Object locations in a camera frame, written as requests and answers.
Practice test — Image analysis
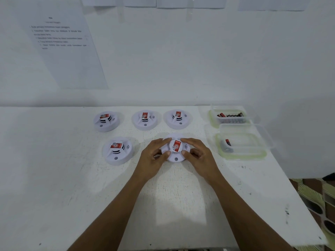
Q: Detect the person's left hand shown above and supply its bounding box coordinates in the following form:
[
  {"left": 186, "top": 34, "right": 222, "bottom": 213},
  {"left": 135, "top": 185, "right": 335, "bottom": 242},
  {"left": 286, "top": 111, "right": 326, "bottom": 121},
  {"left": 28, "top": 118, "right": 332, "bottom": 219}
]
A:
[{"left": 132, "top": 138, "right": 172, "bottom": 181}]

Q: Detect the person's right hand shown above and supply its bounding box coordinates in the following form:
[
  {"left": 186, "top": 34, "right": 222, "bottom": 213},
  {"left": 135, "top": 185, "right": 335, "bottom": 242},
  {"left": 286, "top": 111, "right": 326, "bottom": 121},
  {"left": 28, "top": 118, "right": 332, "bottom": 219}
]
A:
[{"left": 180, "top": 138, "right": 223, "bottom": 185}]

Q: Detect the white smoke detector red label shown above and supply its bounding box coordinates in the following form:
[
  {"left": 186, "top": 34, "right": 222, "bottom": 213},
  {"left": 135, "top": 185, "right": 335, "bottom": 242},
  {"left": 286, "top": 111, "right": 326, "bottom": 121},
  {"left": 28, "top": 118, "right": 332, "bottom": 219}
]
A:
[
  {"left": 102, "top": 138, "right": 134, "bottom": 166},
  {"left": 93, "top": 111, "right": 121, "bottom": 133},
  {"left": 164, "top": 109, "right": 193, "bottom": 130},
  {"left": 160, "top": 135, "right": 191, "bottom": 163},
  {"left": 132, "top": 110, "right": 161, "bottom": 131}
]

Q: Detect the clear plastic container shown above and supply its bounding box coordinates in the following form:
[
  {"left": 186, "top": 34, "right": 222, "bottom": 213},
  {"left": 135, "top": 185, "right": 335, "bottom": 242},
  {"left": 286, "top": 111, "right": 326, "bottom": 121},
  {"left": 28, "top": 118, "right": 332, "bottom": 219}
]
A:
[
  {"left": 218, "top": 123, "right": 276, "bottom": 154},
  {"left": 210, "top": 104, "right": 253, "bottom": 124}
]

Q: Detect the person's left forearm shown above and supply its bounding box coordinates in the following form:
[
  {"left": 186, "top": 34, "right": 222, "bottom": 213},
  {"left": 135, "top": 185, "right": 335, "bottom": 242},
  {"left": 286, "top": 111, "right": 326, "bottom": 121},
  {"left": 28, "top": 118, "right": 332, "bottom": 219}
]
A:
[{"left": 67, "top": 174, "right": 148, "bottom": 251}]

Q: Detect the person's right forearm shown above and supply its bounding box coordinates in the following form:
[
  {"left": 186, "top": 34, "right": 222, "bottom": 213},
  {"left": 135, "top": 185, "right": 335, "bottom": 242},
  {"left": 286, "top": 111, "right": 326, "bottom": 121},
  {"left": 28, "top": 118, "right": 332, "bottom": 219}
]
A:
[{"left": 209, "top": 174, "right": 296, "bottom": 251}]

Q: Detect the green brown patterned floor mat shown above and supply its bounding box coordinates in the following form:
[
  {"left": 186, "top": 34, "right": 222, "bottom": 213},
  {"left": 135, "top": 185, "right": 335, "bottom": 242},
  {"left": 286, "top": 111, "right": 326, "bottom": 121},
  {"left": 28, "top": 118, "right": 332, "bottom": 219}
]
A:
[{"left": 288, "top": 174, "right": 335, "bottom": 238}]

